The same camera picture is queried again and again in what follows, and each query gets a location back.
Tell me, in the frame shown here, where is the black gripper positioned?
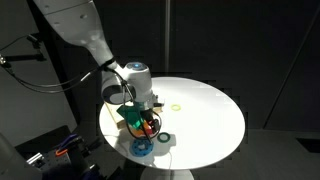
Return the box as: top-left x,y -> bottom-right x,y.
140,109 -> 160,131

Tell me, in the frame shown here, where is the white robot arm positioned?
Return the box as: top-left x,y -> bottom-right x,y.
32,0 -> 157,121

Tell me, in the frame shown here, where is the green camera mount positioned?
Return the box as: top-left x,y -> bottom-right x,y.
117,105 -> 142,130

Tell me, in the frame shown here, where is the green ring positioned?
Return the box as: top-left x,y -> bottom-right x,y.
157,132 -> 172,143

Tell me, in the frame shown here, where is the blue ring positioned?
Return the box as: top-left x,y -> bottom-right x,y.
129,138 -> 156,158

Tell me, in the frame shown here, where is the white table pedestal base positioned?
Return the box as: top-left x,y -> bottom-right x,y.
140,168 -> 194,180

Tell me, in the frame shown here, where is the orange handled tool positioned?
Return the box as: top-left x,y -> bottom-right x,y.
55,149 -> 68,157

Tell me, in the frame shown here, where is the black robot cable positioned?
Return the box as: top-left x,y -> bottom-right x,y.
0,54 -> 134,104

